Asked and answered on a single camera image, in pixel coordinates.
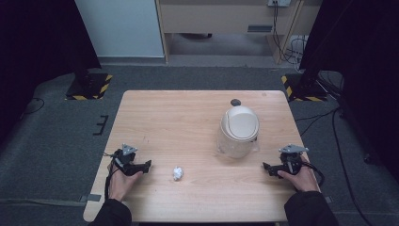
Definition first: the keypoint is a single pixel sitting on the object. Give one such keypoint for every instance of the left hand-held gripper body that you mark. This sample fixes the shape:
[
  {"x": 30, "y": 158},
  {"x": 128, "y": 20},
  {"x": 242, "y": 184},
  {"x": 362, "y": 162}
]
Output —
[{"x": 126, "y": 158}]

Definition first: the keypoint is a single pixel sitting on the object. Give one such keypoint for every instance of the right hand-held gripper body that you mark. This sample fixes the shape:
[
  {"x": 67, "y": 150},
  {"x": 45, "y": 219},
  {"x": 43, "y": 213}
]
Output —
[{"x": 291, "y": 160}]

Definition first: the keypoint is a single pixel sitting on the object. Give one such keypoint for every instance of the person's left hand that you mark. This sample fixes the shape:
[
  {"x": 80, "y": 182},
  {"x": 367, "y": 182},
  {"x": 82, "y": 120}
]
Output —
[{"x": 120, "y": 185}]

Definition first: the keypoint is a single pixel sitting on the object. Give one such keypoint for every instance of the person's right hand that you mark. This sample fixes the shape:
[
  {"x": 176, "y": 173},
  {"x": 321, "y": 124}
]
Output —
[{"x": 304, "y": 180}]

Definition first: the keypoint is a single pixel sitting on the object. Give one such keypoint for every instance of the crumpled white paper ball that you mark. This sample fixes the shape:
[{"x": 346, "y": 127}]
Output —
[{"x": 178, "y": 173}]

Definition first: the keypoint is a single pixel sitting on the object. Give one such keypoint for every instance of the white swing-lid trash bin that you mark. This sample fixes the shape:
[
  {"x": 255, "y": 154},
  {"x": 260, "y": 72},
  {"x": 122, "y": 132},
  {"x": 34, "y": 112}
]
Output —
[{"x": 239, "y": 128}]

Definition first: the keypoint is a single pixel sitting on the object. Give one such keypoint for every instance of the grey tape strip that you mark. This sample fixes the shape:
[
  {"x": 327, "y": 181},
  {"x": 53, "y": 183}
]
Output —
[{"x": 91, "y": 197}]

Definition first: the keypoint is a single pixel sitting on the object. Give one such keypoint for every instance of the black stand base striped edge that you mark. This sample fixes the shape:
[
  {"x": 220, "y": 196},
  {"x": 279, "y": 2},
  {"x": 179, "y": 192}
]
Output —
[
  {"x": 302, "y": 89},
  {"x": 91, "y": 88}
]

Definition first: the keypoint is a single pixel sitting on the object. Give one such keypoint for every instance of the small dark round object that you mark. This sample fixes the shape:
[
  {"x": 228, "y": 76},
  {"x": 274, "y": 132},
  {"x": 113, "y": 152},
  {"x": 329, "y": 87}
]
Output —
[{"x": 235, "y": 102}]

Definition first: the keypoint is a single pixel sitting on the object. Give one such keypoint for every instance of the black curtain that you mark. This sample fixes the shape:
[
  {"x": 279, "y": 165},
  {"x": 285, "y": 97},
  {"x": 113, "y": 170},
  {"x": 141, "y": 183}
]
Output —
[
  {"x": 367, "y": 62},
  {"x": 34, "y": 47}
]

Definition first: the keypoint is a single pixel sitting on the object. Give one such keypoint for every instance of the white panel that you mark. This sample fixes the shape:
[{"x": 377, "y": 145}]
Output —
[{"x": 119, "y": 28}]

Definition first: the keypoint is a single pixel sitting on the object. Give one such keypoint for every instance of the grey power strip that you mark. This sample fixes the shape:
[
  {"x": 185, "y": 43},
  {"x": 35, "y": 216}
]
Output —
[{"x": 279, "y": 2}]

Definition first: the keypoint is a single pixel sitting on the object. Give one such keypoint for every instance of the light wooden desk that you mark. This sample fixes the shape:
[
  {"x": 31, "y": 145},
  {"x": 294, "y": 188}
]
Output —
[{"x": 219, "y": 17}]

